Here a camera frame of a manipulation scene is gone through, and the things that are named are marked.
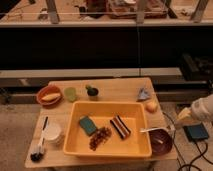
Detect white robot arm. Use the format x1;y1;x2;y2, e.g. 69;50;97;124
175;94;213;129

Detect dark purple bowl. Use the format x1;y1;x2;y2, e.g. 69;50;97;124
149;129;173;156

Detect orange bowl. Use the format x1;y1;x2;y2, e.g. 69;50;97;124
36;85;62;106

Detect blue box on floor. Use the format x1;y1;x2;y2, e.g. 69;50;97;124
183;124;209;142

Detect yellow round fruit toy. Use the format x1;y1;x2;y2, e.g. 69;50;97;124
145;101;158;113

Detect blue grey crumpled cloth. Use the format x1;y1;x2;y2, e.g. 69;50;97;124
137;88;150;101

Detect brown grape cluster toy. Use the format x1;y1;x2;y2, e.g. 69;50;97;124
89;127;112;151

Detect small potted cactus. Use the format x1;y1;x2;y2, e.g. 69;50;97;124
85;85;99;101

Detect green sponge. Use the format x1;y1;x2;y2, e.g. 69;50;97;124
79;116;97;136

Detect yellow plastic tub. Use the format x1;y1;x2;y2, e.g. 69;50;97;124
63;101;152;158

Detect green plastic cup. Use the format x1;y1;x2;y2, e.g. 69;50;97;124
64;87;77;102

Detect white cup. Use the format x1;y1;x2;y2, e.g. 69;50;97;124
44;123;62;145

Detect yellow corn toy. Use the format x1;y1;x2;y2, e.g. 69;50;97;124
42;93;61;101

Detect black white dish brush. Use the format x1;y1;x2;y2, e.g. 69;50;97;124
30;118;48;162

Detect black cables on floor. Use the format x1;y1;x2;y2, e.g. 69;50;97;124
162;109;213;171

